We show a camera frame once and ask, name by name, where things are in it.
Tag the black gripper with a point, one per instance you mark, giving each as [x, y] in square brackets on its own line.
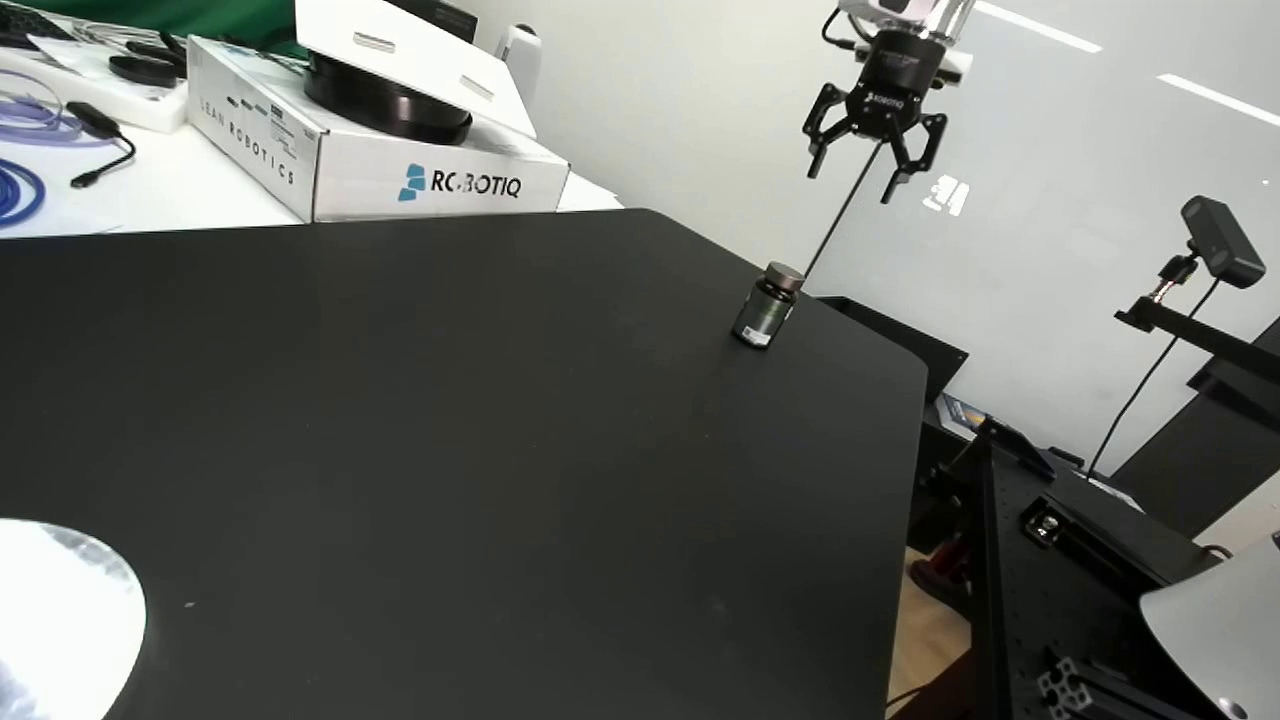
[890, 87]

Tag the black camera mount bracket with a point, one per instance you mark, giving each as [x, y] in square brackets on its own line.
[1204, 341]

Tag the black metal frame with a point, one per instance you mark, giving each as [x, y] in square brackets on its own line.
[1055, 602]

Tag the black camera on mount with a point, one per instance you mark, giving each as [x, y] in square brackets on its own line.
[1220, 240]

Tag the black round device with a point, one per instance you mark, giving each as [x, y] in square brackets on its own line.
[386, 113]

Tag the white upright speaker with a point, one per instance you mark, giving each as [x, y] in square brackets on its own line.
[520, 58]

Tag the green backdrop cloth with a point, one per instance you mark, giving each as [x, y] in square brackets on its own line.
[203, 18]

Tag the shiny white round disc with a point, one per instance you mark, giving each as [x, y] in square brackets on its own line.
[61, 626]

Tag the thin black pole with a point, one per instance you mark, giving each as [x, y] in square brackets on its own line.
[843, 210]

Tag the white curved cover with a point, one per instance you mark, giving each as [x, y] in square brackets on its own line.
[1226, 626]

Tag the white Robotiq cardboard box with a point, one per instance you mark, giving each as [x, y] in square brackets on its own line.
[345, 175]

